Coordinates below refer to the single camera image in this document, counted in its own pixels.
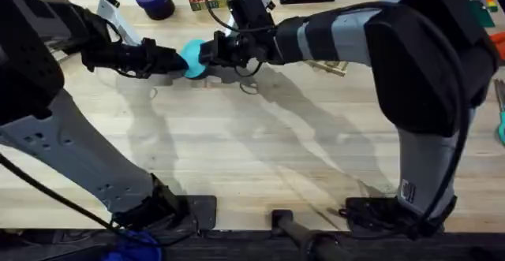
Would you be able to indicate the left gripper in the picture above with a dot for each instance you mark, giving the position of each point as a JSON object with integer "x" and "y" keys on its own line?
{"x": 130, "y": 58}

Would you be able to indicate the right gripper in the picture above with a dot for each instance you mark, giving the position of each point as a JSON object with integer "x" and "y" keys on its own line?
{"x": 252, "y": 46}

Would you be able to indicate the small teal plate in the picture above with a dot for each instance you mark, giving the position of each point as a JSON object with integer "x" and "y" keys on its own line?
{"x": 192, "y": 58}

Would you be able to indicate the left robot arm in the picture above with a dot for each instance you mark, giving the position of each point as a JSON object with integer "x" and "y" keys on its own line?
{"x": 71, "y": 150}

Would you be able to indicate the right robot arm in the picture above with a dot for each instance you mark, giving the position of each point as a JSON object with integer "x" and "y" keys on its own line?
{"x": 426, "y": 56}

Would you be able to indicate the flat printed paper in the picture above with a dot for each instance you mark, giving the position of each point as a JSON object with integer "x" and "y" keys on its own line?
{"x": 329, "y": 67}

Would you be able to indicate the blue cloth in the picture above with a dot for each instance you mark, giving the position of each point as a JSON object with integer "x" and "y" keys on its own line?
{"x": 132, "y": 249}

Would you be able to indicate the black tube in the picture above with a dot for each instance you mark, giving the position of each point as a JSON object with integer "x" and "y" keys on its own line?
{"x": 304, "y": 235}

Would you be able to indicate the green board with blocks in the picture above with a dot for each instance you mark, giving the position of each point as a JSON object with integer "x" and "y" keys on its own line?
{"x": 483, "y": 1}

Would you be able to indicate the orange tool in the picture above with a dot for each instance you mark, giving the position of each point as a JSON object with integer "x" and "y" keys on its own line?
{"x": 499, "y": 44}

